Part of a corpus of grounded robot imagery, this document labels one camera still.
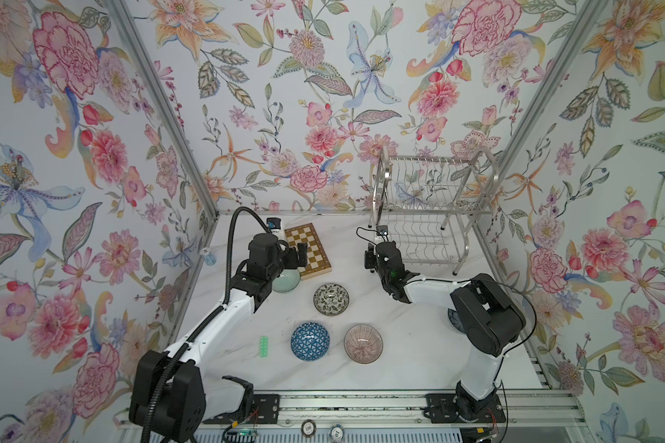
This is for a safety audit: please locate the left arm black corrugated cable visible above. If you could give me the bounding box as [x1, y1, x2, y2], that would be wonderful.
[139, 206, 271, 443]

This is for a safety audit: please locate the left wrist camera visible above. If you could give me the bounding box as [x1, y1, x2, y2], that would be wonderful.
[266, 217, 284, 234]

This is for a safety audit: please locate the pink striped bowl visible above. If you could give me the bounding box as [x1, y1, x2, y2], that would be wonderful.
[344, 324, 383, 365]

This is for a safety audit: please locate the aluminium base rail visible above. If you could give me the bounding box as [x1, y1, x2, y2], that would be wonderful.
[113, 389, 589, 430]

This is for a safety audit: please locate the dark patterned plate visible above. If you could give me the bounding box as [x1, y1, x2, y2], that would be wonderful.
[447, 309, 466, 334]

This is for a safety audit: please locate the silver two-tier dish rack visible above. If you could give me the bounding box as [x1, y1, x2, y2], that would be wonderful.
[368, 148, 498, 274]

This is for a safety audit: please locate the small blue white object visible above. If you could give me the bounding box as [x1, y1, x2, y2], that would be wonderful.
[201, 247, 216, 266]

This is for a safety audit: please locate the small green plastic block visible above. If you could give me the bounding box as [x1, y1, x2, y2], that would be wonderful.
[260, 336, 269, 358]

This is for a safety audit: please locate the blue triangle patterned bowl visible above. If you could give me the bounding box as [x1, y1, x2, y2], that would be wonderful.
[290, 322, 330, 362]

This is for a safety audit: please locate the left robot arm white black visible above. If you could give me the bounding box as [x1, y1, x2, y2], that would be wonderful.
[129, 230, 308, 442]

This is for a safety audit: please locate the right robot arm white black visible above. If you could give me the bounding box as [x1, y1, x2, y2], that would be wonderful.
[364, 241, 526, 423]

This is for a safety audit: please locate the wooden folded chessboard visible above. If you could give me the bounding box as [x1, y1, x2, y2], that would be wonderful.
[284, 223, 333, 281]

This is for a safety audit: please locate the pale green striped bowl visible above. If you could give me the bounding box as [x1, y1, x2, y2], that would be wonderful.
[272, 269, 301, 293]

